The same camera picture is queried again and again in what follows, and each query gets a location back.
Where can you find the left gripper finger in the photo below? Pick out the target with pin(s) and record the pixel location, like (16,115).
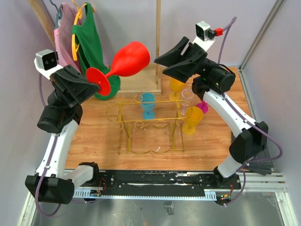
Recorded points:
(69,74)
(77,90)

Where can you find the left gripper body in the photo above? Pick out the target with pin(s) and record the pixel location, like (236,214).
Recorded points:
(58,99)

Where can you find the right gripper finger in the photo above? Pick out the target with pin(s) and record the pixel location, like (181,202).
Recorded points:
(174,55)
(179,71)

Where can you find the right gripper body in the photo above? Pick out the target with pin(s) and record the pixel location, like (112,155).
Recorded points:
(192,48)

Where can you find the red plastic wine glass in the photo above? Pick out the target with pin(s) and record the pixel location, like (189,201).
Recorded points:
(128,61)

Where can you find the blue plastic wine glass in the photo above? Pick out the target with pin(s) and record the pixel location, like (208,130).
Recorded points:
(147,104)

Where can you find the yellow wine glass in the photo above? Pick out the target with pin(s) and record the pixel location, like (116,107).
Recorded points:
(176,87)
(193,117)

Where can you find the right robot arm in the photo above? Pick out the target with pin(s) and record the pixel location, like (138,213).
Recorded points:
(213,81)

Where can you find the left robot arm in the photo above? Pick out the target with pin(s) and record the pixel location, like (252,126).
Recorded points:
(61,118)

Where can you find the clear plastic wine glass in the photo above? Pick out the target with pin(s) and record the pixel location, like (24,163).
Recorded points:
(187,99)

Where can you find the wooden clothes rack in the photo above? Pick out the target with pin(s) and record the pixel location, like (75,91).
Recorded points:
(147,80)

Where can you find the magenta plastic wine glass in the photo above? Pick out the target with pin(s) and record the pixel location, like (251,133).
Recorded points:
(203,106)

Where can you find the yellow clothes hanger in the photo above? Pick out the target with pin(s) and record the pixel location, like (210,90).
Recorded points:
(84,40)

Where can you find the green tank top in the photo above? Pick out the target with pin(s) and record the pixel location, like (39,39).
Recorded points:
(97,62)

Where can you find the pink shirt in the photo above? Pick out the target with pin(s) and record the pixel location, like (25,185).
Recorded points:
(63,34)

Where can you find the grey clothes hanger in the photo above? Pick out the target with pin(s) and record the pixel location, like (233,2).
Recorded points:
(59,13)

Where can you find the grey checked cloth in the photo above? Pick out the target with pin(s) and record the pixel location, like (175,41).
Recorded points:
(261,167)

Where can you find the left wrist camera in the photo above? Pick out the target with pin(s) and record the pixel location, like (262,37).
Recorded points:
(46,63)

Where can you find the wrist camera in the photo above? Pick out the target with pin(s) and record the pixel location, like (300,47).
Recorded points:
(205,35)
(46,63)

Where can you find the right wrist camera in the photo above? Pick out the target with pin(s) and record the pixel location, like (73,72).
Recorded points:
(205,35)

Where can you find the gold wire glass rack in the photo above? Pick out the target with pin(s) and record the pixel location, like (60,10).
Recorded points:
(160,123)

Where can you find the black mounting base rail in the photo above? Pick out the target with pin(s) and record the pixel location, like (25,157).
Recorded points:
(154,184)

